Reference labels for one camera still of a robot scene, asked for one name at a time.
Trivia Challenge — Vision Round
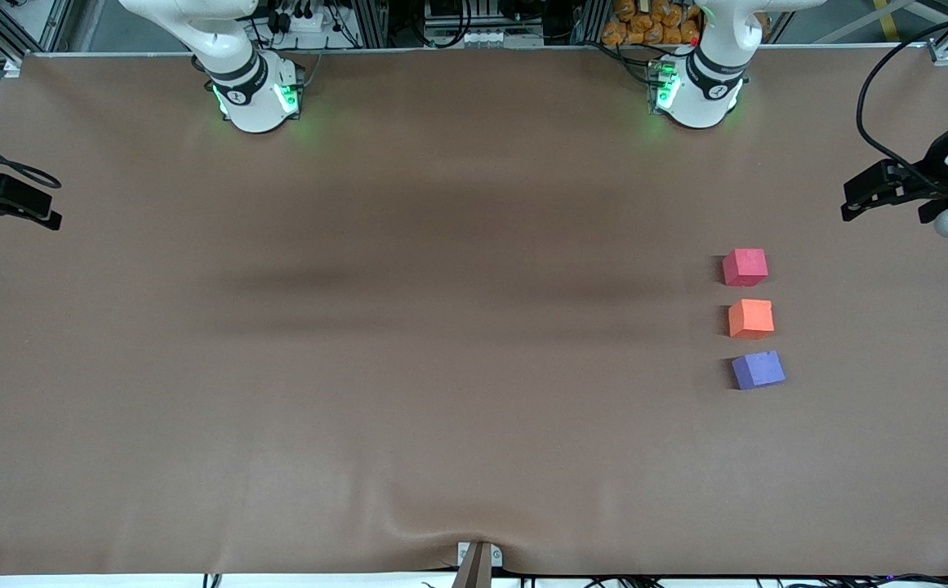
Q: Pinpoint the red foam block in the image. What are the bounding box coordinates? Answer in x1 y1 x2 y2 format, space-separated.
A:
722 247 769 287

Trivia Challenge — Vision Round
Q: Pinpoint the orange foam block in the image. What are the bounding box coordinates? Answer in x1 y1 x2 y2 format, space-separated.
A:
728 298 776 340

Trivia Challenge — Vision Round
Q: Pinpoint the white power strip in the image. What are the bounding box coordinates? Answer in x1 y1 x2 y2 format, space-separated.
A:
272 7 345 35

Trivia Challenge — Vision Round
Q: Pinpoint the white connector block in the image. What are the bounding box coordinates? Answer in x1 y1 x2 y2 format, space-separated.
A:
456 29 517 48

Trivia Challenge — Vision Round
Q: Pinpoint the brown table mat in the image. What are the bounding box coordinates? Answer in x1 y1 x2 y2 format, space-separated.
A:
0 45 948 577

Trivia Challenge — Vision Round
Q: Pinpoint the metal table edge clamp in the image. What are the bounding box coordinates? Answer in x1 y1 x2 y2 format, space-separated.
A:
452 541 504 588

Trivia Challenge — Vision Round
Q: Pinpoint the purple foam block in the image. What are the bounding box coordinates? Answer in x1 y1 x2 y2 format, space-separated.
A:
731 350 787 390

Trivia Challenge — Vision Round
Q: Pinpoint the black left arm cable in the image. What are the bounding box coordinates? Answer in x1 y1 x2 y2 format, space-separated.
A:
855 7 948 198

